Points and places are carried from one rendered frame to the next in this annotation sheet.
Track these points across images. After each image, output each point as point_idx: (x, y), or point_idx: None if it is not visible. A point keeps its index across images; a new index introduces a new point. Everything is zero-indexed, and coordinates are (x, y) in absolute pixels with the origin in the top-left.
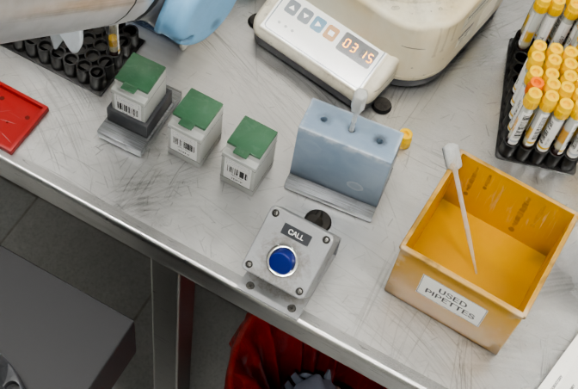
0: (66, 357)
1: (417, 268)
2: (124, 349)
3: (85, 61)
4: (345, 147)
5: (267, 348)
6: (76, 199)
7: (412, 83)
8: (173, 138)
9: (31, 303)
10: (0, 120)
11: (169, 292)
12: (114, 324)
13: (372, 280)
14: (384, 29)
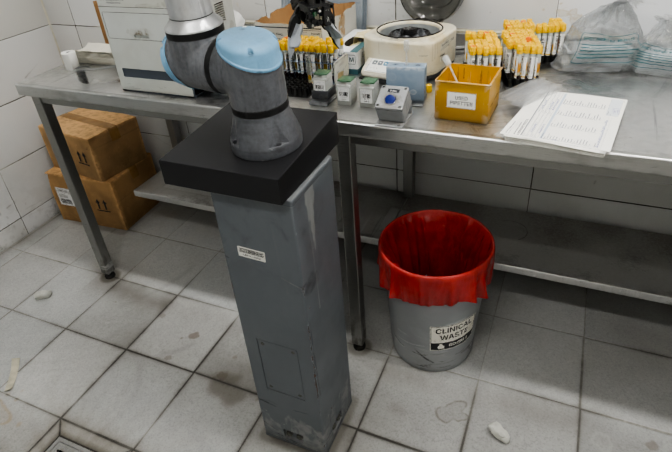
0: (312, 122)
1: (444, 89)
2: (334, 127)
3: (300, 87)
4: (405, 68)
5: (395, 252)
6: None
7: (427, 78)
8: (338, 93)
9: (295, 114)
10: None
11: (347, 171)
12: (329, 113)
13: (428, 117)
14: (411, 51)
